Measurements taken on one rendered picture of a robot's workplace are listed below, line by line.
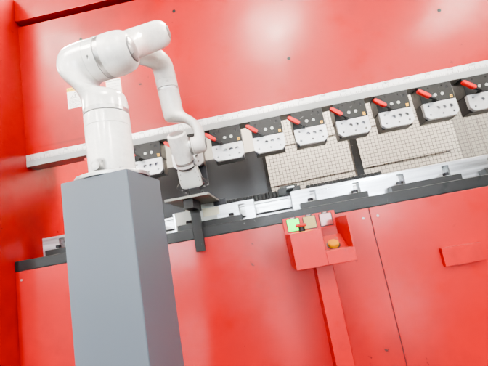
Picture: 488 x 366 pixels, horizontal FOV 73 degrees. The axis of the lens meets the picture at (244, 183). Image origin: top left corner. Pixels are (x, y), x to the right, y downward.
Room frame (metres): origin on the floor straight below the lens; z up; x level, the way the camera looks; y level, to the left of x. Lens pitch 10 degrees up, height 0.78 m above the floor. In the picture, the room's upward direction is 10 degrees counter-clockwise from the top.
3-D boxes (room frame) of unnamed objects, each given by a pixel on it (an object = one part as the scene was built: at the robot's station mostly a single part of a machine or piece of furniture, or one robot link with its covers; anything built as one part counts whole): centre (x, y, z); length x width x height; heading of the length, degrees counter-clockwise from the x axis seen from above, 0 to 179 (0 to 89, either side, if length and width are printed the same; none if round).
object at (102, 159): (0.86, 0.34, 1.09); 0.19 x 0.19 x 0.18
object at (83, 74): (0.86, 0.38, 1.30); 0.19 x 0.12 x 0.24; 79
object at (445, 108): (1.49, -0.95, 1.26); 0.15 x 0.09 x 0.17; 86
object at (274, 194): (1.96, -0.01, 1.02); 0.37 x 0.06 x 0.04; 86
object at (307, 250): (1.18, -0.22, 0.75); 0.20 x 0.16 x 0.18; 90
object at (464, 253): (1.34, -0.79, 0.59); 0.15 x 0.02 x 0.07; 86
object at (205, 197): (1.42, 0.23, 1.00); 0.26 x 0.18 x 0.01; 176
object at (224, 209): (1.57, 0.16, 0.92); 0.39 x 0.06 x 0.10; 86
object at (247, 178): (2.10, 0.42, 1.12); 1.13 x 0.02 x 0.44; 86
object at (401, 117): (1.50, -0.75, 1.26); 0.15 x 0.09 x 0.17; 86
